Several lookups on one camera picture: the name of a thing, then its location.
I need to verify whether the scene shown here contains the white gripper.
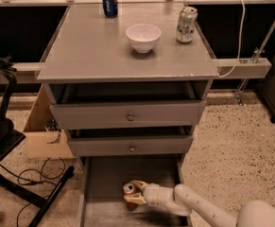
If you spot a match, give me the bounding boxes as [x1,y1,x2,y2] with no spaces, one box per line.
[124,180,175,208]

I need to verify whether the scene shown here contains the red coke can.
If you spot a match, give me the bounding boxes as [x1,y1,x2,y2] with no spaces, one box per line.
[123,183,137,210]

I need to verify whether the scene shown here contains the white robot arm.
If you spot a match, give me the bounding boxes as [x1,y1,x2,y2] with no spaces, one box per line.
[124,181,275,227]

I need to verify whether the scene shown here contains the grey bottom drawer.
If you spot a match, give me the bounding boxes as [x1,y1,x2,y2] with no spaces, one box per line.
[77,155,192,227]

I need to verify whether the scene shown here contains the grey drawer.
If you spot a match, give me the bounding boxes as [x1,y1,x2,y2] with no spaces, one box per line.
[49,82,206,131]
[77,155,192,227]
[67,126,193,156]

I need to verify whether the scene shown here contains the grey middle drawer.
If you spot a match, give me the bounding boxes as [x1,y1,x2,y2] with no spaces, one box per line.
[67,126,193,156]

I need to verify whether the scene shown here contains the grey top drawer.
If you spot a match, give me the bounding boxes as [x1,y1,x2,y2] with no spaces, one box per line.
[49,82,206,131]

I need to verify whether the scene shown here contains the grey drawer cabinet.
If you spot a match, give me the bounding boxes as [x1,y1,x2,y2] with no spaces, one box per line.
[36,2,220,227]

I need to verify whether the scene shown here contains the green white soda can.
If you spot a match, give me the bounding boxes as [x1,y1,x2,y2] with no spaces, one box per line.
[176,7,198,44]

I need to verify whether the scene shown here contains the blue pepsi can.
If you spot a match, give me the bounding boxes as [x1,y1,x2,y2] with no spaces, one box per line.
[102,0,118,18]

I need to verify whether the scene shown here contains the cardboard box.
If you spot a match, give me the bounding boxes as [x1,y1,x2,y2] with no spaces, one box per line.
[24,87,74,159]

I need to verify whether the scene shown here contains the black chair stand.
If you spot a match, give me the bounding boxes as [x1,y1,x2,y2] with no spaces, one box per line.
[0,66,75,227]

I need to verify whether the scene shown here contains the white bowl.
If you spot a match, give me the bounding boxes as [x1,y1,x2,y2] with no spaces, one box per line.
[126,24,162,53]

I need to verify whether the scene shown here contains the black floor cable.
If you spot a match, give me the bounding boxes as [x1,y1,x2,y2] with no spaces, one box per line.
[0,156,67,227]

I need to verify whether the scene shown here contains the metal rail beam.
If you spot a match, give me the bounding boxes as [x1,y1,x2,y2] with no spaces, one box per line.
[214,58,272,79]

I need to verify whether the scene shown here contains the white hanging cable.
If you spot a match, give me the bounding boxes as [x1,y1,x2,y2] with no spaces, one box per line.
[217,0,247,79]

